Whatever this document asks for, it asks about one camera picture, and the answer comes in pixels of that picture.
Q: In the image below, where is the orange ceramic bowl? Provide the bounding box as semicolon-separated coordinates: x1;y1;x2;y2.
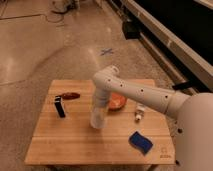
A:
108;93;127;110

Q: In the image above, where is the black box on floor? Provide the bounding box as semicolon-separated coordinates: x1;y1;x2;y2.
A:
122;22;140;39

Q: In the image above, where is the blue sponge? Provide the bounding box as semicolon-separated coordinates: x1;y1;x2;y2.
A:
129;131;153;155

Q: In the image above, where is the reddish brown oval object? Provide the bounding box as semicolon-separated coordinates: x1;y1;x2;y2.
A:
61;92;80;100

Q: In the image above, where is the wooden table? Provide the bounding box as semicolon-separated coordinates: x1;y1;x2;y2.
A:
25;80;175;166

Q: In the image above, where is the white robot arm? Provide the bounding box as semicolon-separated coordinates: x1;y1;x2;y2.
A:
90;66;213;171

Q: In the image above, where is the black eraser block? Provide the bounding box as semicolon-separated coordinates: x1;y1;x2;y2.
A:
54;96;66;118

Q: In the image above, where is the white tube with label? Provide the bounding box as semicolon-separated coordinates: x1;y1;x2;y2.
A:
135;104;146;121

